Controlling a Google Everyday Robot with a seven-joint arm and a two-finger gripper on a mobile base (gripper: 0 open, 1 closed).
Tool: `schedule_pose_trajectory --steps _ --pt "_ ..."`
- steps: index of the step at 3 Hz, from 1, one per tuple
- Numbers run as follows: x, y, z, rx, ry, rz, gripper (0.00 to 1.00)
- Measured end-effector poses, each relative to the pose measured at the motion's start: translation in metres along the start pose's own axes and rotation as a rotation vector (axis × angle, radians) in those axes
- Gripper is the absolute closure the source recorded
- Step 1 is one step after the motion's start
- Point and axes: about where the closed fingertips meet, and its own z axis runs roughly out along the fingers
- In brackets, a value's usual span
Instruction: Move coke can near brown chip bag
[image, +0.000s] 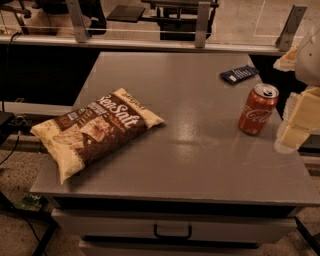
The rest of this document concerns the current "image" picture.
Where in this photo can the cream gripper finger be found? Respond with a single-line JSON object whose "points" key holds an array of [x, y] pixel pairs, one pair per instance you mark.
{"points": [[301, 116], [287, 62]]}

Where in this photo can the red coke can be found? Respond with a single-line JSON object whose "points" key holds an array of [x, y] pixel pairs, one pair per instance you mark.
{"points": [[258, 108]]}

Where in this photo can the brown sea salt chip bag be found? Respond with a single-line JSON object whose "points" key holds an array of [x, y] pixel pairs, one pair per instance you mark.
{"points": [[81, 137]]}

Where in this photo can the dark blue snack bar wrapper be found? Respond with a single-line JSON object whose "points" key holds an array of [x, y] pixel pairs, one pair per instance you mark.
{"points": [[239, 74]]}

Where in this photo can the grey cabinet drawer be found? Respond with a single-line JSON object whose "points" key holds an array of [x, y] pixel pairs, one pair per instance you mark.
{"points": [[205, 227]]}

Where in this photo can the green packet on floor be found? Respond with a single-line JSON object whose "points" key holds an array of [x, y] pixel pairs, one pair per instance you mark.
{"points": [[30, 202]]}

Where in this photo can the metal rail bracket right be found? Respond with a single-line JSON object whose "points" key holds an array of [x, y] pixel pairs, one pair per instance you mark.
{"points": [[285, 40]]}

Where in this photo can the metal rail bracket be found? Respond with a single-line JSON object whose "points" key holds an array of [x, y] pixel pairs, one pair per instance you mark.
{"points": [[285, 40], [80, 32], [202, 23]]}

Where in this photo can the metal rail bracket middle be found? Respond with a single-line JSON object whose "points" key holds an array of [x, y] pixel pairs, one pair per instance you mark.
{"points": [[202, 23]]}

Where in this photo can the black drawer handle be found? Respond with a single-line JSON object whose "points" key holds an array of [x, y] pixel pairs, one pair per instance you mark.
{"points": [[172, 232]]}

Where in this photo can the metal rail bracket left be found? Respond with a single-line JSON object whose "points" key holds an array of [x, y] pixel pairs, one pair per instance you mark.
{"points": [[80, 32]]}

